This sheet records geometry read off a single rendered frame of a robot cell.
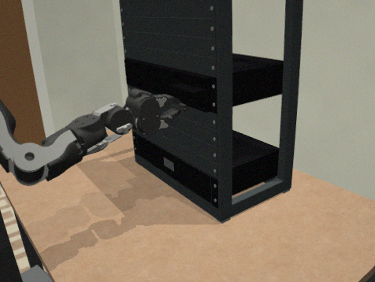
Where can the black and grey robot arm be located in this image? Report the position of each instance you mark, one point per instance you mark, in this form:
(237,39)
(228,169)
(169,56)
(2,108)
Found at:
(83,136)

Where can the black storage rack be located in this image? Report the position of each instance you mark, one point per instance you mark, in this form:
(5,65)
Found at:
(199,155)

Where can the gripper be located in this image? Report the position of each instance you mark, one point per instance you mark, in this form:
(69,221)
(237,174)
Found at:
(147,118)

